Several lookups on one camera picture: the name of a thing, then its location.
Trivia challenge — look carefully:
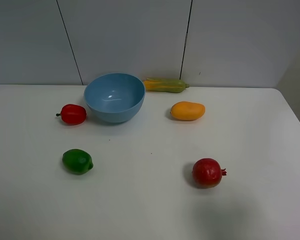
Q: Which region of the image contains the orange yellow mango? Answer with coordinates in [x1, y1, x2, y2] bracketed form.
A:
[170, 101, 206, 121]

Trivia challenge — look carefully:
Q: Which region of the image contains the red pomegranate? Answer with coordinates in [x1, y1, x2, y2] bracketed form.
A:
[192, 158, 227, 189]

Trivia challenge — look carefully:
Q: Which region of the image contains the green lime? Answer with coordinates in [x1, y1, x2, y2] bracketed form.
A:
[61, 149, 94, 175]

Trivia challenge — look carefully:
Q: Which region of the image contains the blue plastic bowl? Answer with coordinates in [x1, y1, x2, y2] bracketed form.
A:
[83, 73, 146, 124]

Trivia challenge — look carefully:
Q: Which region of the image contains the green zucchini with yellow flower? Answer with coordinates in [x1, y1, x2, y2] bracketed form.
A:
[143, 78, 190, 93]

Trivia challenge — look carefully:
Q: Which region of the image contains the red bell pepper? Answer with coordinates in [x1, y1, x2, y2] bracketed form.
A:
[55, 104, 87, 125]

